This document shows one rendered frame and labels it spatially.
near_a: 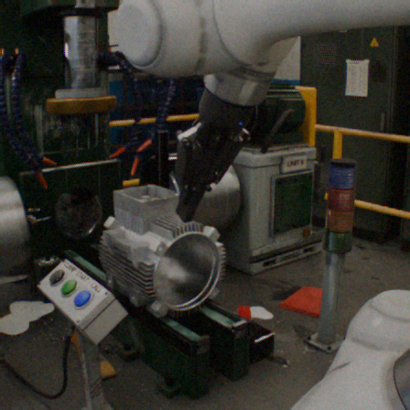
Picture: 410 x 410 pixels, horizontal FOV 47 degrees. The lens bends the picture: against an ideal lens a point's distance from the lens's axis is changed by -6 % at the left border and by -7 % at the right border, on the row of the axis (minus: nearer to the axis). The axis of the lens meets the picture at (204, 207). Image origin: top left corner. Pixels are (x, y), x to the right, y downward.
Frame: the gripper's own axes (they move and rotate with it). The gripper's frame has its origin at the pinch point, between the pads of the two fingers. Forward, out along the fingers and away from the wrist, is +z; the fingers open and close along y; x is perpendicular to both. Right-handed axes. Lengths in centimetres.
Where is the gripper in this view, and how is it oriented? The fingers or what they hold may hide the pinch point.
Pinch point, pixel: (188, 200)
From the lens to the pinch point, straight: 80.5
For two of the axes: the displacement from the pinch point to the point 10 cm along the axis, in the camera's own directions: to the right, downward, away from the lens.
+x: 5.2, 6.6, -5.4
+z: -3.1, 7.3, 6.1
